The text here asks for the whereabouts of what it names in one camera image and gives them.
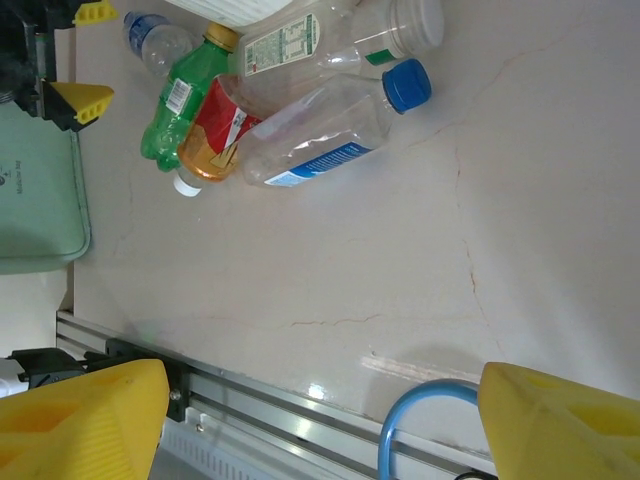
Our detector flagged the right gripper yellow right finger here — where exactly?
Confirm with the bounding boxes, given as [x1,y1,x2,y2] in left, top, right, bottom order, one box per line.
[477,362,640,480]

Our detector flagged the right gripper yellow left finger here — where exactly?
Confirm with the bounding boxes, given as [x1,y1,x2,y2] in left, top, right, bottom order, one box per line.
[0,357,169,480]

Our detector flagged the clear bottle blue stripe label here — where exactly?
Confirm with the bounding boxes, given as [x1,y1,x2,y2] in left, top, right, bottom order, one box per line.
[238,57,434,189]

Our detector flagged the white ribbed plastic bin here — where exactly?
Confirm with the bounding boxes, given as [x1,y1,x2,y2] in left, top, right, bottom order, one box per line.
[164,0,296,29]

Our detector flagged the small clear bottle blue cap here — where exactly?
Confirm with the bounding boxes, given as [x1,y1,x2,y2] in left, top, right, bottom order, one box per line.
[122,10,196,79]

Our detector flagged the green bottle yellow cap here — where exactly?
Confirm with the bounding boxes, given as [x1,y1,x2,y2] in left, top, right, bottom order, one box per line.
[139,22,241,174]

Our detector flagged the pale green medicine box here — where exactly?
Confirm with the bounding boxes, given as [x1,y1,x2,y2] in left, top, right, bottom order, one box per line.
[0,99,94,275]

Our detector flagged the red gold label bottle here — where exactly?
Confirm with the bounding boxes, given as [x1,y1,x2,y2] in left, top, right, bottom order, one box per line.
[172,74,266,199]

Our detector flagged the blue tube stethoscope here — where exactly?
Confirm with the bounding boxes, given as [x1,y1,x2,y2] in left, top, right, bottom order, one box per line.
[380,378,481,480]

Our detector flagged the clear bottle green print label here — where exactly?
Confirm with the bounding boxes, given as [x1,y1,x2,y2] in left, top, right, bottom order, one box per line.
[238,9,366,81]

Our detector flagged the clear bottle with green detail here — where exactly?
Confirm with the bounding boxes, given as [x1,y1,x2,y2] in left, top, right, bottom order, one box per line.
[349,0,446,69]

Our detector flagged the grey slotted cable duct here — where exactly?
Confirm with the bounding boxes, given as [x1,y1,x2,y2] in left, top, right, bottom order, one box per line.
[157,417,281,480]

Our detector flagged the aluminium front frame rail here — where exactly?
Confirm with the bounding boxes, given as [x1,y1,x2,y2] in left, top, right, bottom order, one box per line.
[54,309,501,480]

